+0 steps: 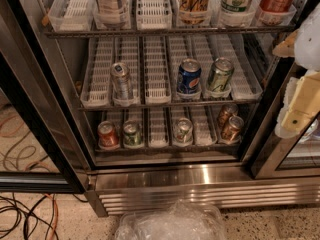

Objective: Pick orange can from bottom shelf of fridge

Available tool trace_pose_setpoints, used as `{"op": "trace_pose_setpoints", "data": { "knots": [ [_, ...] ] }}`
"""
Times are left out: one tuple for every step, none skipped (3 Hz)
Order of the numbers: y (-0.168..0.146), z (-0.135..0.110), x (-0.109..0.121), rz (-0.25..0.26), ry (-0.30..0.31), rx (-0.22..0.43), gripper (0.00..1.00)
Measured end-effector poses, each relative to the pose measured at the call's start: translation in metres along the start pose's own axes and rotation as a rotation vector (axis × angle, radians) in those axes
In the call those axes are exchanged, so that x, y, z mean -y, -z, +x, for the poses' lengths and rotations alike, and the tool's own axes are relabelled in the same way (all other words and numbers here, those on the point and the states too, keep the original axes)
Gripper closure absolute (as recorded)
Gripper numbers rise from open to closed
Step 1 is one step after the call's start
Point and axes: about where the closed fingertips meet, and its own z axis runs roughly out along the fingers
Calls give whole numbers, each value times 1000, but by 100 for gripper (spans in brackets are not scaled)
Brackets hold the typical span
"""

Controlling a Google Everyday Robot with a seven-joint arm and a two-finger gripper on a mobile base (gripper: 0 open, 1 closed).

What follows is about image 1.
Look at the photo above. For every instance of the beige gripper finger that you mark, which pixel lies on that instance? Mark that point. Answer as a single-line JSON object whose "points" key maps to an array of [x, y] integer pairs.
{"points": [[285, 49], [305, 103]]}

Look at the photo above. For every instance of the orange can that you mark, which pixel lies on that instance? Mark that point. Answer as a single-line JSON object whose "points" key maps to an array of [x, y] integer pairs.
{"points": [[226, 111], [232, 129]]}

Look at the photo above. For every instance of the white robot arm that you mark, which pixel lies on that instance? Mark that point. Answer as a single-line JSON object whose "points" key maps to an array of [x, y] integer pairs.
{"points": [[307, 44]]}

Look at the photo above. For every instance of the glass fridge door right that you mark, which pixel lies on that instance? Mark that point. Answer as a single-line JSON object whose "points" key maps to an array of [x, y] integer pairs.
{"points": [[275, 157]]}

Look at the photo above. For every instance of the glass fridge door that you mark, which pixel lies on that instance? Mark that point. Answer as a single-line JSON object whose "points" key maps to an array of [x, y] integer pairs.
{"points": [[275, 157], [38, 75]]}

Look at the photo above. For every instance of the orange can behind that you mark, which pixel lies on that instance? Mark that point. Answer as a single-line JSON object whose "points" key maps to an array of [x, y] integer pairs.
{"points": [[226, 111]]}

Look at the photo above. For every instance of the green can middle shelf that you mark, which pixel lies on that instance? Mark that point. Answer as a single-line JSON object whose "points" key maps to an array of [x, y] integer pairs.
{"points": [[220, 74]]}

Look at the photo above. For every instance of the white green can bottom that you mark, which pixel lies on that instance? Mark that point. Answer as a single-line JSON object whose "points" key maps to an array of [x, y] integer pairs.
{"points": [[182, 130]]}

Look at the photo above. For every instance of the blue pepsi can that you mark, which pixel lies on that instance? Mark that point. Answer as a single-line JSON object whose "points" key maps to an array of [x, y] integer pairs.
{"points": [[188, 78]]}

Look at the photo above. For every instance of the gold can top shelf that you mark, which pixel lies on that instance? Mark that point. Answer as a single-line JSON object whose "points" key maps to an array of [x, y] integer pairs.
{"points": [[193, 11]]}

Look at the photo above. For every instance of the green soda can bottom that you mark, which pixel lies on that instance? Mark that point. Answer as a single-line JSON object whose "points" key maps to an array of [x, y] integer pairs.
{"points": [[132, 136]]}

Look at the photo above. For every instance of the silver can middle shelf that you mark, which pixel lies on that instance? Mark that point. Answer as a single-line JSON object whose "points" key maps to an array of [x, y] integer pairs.
{"points": [[121, 80]]}

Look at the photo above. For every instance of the red soda can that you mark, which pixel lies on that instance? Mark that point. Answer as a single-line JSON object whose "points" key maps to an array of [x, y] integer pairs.
{"points": [[108, 136]]}

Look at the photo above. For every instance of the steel fridge base grille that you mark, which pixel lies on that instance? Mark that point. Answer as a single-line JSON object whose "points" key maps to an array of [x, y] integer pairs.
{"points": [[118, 191]]}

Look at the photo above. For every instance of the beige bottle top shelf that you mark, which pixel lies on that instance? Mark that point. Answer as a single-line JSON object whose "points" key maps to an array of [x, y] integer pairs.
{"points": [[112, 13]]}

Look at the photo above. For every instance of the glass fridge door left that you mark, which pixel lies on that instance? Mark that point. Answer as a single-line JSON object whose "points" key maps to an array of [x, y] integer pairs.
{"points": [[38, 75]]}

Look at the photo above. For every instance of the white tray middle right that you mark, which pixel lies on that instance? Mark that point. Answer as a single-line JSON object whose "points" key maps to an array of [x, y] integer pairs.
{"points": [[244, 84]]}

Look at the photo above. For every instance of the white tray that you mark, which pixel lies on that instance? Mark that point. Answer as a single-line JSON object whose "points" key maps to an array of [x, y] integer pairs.
{"points": [[153, 14], [158, 136], [244, 84], [71, 15], [204, 132], [156, 76], [95, 88]]}

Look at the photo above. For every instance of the white tray bottom right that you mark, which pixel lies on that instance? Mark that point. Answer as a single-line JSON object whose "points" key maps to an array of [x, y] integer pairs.
{"points": [[204, 132]]}

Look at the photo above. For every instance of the white tray bottom centre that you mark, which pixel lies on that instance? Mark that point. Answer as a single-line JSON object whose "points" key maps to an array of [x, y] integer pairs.
{"points": [[158, 136]]}

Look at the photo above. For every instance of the white tray middle centre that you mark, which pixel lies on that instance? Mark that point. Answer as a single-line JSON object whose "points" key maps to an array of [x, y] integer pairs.
{"points": [[156, 76]]}

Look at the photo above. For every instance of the clear plastic bag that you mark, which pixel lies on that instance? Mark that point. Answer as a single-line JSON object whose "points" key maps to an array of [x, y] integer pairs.
{"points": [[181, 221]]}

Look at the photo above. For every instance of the white tray top centre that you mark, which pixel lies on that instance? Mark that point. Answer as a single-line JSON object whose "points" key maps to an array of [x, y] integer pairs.
{"points": [[153, 14]]}

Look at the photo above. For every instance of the white tray middle left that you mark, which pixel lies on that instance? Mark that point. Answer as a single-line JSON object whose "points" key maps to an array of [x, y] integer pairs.
{"points": [[95, 88]]}

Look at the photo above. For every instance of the white tray top left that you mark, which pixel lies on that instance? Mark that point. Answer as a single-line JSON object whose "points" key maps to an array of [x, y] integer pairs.
{"points": [[71, 15]]}

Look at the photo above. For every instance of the middle wire shelf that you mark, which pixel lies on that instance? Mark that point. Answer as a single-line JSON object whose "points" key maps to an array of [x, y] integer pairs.
{"points": [[168, 104]]}

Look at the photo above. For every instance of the wire shelf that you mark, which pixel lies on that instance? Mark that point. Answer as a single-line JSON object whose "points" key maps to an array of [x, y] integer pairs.
{"points": [[167, 32], [168, 104], [168, 149]]}

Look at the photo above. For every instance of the top wire shelf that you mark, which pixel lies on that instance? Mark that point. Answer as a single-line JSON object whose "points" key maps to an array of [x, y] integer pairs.
{"points": [[167, 32]]}

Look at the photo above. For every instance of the bottom wire shelf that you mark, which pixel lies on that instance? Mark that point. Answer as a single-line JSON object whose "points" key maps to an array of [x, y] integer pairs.
{"points": [[168, 149]]}

